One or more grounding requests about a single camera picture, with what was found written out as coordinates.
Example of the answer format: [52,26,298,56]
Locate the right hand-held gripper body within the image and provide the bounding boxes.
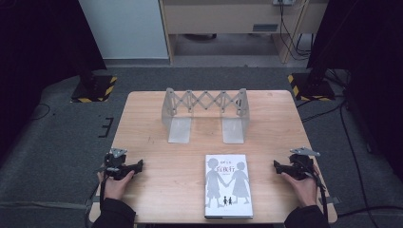
[286,145,321,181]

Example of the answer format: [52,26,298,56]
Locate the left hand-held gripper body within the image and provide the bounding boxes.
[96,146,136,181]

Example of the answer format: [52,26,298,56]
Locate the expandable metal book rack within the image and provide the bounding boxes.
[161,87,251,145]

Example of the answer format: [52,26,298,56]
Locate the white book with grey figures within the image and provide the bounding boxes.
[203,154,255,220]

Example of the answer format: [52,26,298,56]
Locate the person's right hand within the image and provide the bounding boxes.
[279,164,319,208]

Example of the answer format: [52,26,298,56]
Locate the person's left hand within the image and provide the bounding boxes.
[97,170,136,201]

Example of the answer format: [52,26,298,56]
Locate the black tape floor mark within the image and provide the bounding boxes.
[97,117,115,139]

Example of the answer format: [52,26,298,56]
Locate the black stand with striped base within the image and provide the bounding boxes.
[287,53,336,103]
[69,56,118,104]

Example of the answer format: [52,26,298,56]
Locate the white panel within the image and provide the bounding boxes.
[78,0,170,61]

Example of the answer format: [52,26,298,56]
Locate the black curtain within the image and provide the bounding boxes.
[306,0,403,174]
[0,0,107,162]

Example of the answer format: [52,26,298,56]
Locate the light wooden desk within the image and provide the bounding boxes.
[158,0,331,66]

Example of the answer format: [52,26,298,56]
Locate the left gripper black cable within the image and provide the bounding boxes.
[84,170,108,228]

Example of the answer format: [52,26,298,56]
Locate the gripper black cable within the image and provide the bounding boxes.
[312,169,329,220]
[84,170,108,228]

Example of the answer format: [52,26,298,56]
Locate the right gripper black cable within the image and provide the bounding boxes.
[312,169,329,220]

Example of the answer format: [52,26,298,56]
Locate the black floor cable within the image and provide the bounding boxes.
[299,99,347,124]
[339,104,381,228]
[336,204,403,220]
[29,103,51,122]

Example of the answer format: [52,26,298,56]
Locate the black hanging cables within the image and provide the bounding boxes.
[278,3,315,62]

